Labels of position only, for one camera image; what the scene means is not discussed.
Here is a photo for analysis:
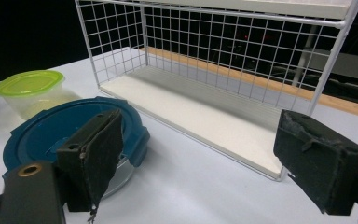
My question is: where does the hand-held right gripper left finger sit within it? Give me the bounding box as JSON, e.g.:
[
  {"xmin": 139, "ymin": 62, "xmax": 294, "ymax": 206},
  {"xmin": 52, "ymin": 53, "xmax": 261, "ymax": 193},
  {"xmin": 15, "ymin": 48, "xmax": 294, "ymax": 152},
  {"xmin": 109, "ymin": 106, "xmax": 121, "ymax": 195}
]
[{"xmin": 56, "ymin": 108, "xmax": 125, "ymax": 216}]

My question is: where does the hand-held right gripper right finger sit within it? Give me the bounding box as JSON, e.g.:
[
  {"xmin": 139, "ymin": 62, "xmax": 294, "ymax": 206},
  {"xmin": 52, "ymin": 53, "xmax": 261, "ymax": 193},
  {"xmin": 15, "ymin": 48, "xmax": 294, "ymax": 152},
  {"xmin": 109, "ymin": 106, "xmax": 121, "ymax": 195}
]
[{"xmin": 272, "ymin": 108, "xmax": 358, "ymax": 217}]

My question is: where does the clear plastic container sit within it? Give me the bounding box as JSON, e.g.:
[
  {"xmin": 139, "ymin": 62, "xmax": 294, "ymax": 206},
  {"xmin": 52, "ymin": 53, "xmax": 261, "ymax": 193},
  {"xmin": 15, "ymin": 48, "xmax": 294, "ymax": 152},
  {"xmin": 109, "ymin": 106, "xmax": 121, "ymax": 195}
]
[{"xmin": 0, "ymin": 81, "xmax": 82, "ymax": 121}]

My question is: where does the glass bowl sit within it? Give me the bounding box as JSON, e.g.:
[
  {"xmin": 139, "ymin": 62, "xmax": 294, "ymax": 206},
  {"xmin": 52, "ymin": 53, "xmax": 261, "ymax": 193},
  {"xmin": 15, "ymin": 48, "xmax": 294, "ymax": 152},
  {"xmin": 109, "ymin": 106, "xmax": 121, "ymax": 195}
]
[{"xmin": 101, "ymin": 155, "xmax": 135, "ymax": 200}]

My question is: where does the blue round lid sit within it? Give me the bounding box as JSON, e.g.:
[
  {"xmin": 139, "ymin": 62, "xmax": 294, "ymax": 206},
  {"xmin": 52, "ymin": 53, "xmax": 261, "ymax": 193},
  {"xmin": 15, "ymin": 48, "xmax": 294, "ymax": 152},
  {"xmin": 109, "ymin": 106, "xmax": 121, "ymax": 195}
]
[{"xmin": 2, "ymin": 95, "xmax": 151, "ymax": 180}]

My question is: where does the wooden edge strip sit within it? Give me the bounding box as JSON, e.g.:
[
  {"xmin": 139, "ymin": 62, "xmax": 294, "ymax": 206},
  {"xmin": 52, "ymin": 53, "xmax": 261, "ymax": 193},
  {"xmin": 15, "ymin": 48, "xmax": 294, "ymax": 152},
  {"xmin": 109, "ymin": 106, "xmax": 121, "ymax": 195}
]
[{"xmin": 139, "ymin": 46, "xmax": 358, "ymax": 121}]

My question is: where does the metal stand pole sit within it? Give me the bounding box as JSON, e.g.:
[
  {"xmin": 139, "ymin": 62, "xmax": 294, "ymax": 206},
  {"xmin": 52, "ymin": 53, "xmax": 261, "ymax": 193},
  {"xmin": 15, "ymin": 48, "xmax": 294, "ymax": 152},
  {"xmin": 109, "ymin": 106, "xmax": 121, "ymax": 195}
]
[{"xmin": 291, "ymin": 24, "xmax": 322, "ymax": 87}]

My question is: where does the white wire shelf rack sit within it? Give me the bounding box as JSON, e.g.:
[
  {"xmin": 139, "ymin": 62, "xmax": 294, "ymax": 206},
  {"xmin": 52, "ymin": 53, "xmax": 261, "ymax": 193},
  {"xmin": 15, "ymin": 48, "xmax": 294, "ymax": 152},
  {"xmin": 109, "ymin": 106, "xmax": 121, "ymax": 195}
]
[{"xmin": 74, "ymin": 0, "xmax": 358, "ymax": 182}]

